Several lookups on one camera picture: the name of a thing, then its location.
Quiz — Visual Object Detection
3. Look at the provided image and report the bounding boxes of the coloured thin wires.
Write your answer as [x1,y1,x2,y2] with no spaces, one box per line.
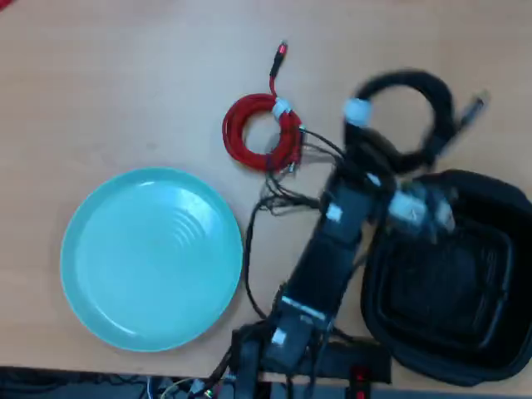
[143,373,218,399]

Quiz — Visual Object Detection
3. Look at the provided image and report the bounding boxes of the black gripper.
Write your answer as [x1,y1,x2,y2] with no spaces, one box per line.
[331,131,400,197]

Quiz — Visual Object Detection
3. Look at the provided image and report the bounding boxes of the black square bowl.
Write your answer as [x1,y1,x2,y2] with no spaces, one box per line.
[359,168,532,387]

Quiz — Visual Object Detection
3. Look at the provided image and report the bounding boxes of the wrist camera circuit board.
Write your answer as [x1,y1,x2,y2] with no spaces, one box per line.
[387,181,459,243]

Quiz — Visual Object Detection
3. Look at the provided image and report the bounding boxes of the teal round plate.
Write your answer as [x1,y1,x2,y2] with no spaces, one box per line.
[60,167,245,353]

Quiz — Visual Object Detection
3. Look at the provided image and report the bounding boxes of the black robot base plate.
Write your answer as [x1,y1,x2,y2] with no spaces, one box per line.
[229,323,392,386]

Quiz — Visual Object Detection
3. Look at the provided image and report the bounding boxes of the red table clamp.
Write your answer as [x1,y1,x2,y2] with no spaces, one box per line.
[347,364,372,399]

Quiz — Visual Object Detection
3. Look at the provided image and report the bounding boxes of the red charging cable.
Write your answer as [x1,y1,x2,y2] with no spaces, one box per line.
[221,39,308,175]

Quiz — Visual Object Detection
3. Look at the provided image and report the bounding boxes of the black charging cable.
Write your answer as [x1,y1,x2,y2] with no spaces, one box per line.
[342,69,492,172]

